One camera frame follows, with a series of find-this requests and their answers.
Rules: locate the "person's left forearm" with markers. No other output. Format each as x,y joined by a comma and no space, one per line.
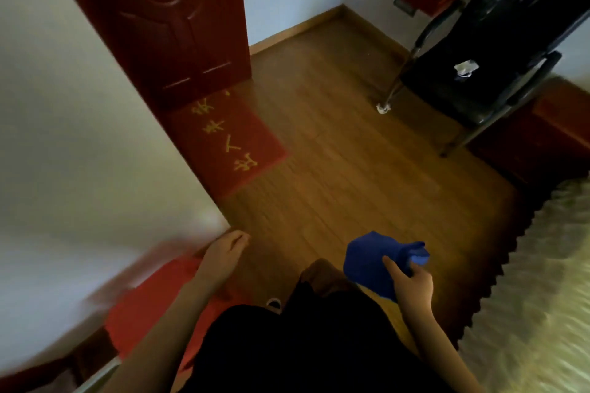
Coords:
161,333

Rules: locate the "person's left fingers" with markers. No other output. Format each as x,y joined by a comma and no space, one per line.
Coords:
237,240

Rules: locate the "person's right forearm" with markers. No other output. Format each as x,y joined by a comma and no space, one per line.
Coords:
438,351

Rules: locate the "dark red carved wooden door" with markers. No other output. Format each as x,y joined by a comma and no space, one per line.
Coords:
156,19

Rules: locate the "person's shoe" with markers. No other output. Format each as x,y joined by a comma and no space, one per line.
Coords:
275,304

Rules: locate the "dark red wooden cabinet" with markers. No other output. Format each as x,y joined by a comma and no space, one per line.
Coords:
539,135

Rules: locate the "small white crumpled item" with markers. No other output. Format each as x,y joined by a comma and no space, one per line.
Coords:
466,68

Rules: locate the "plain red floor mat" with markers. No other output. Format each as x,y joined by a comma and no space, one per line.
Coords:
152,310

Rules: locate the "blue cloth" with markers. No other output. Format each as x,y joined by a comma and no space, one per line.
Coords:
368,263

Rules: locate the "red door mat yellow print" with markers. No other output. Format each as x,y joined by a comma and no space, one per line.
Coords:
230,144

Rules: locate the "wall socket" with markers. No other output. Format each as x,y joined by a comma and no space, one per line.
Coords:
404,6

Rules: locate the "person's black shirt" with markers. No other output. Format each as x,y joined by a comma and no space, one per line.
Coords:
313,351

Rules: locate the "cream bed cover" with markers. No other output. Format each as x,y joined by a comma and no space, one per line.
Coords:
539,296

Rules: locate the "person's brown trouser leg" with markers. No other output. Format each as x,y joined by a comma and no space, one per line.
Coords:
325,275

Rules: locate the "person's left hand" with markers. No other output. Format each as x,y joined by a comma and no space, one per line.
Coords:
220,259

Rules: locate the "black chair with metal frame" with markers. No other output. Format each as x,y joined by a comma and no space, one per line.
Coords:
488,42

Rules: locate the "person's right thumb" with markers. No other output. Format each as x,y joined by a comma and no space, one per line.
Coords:
392,268

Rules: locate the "person's right hand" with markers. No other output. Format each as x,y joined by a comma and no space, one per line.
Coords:
415,289

